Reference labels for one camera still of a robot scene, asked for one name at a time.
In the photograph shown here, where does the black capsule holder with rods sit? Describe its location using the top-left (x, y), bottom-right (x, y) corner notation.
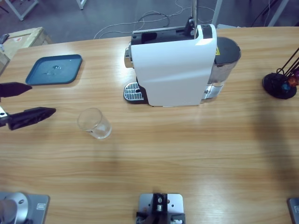
top-left (262, 48), bottom-right (299, 100)

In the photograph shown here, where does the blue plastic tray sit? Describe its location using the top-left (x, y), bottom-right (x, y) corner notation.
top-left (25, 54), bottom-right (83, 86)

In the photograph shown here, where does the light wooden crate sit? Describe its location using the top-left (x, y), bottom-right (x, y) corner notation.
top-left (0, 26), bottom-right (54, 60)

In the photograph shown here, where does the clear water tank black lid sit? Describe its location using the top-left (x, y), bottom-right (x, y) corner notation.
top-left (202, 36), bottom-right (242, 103)

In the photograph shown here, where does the black cable bundle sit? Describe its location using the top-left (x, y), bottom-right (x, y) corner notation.
top-left (251, 0), bottom-right (278, 26)

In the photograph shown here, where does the grey mount plate dark post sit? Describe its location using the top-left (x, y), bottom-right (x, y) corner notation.
top-left (136, 192), bottom-right (186, 224)

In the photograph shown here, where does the long white floor cable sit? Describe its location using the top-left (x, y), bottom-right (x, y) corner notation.
top-left (93, 0), bottom-right (187, 40)

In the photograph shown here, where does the silver coffee machine lever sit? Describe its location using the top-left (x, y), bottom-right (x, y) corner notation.
top-left (183, 0), bottom-right (199, 38)

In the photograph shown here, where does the white metal table frame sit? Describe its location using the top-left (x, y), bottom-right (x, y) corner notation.
top-left (0, 0), bottom-right (39, 21)

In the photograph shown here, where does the black drip tray silver grid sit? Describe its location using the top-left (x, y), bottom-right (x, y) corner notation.
top-left (123, 81), bottom-right (148, 105)

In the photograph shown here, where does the clear drinking glass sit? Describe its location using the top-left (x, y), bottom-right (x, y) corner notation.
top-left (77, 107), bottom-right (113, 140)

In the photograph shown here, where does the thin white floor cable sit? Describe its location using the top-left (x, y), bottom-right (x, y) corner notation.
top-left (196, 0), bottom-right (215, 23)

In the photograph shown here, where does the white capsule coffee machine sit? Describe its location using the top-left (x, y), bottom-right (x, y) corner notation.
top-left (124, 24), bottom-right (218, 108)

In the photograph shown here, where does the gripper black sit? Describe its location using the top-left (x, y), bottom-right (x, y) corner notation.
top-left (0, 82), bottom-right (57, 131)

